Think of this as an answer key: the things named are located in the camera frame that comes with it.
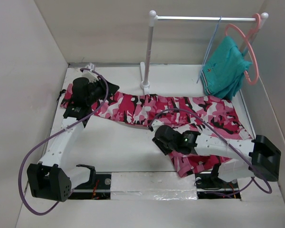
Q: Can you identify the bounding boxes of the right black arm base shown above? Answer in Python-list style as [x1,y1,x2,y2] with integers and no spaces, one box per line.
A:
[194,173,241,200]

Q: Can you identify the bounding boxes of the white clothes rack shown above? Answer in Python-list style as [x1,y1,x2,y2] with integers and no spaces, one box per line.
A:
[140,10,269,95]

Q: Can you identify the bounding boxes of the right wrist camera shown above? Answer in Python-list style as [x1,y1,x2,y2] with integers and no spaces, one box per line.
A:
[149,120,164,132]

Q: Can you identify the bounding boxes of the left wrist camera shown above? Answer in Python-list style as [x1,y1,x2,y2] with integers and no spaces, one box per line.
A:
[80,63,98,83]

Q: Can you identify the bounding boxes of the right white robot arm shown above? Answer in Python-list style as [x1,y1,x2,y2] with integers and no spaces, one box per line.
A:
[152,125,281,187]

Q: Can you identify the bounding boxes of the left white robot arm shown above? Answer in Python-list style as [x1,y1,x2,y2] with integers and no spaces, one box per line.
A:
[27,77,119,202]

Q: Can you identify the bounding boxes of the blue wire hanger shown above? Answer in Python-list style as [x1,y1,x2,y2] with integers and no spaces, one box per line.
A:
[196,17,222,83]

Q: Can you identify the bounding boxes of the silver tape strip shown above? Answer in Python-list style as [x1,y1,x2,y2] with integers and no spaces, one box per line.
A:
[110,171,198,201]

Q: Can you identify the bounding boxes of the teal shorts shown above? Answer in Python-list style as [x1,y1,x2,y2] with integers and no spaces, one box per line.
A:
[201,36,252,100]

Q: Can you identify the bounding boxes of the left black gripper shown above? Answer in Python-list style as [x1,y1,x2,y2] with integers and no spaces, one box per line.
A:
[86,76,119,106]

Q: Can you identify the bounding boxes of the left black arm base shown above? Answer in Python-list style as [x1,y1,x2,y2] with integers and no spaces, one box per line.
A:
[68,172,112,200]

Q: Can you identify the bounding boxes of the pink plastic hanger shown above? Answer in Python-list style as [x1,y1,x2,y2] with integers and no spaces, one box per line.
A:
[225,13,262,85]

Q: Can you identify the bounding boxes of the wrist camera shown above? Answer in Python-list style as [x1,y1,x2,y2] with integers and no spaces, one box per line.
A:
[80,63,98,83]
[149,120,164,132]

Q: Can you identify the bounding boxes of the pink camouflage trousers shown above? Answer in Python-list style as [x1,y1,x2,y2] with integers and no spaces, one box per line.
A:
[57,83,257,178]

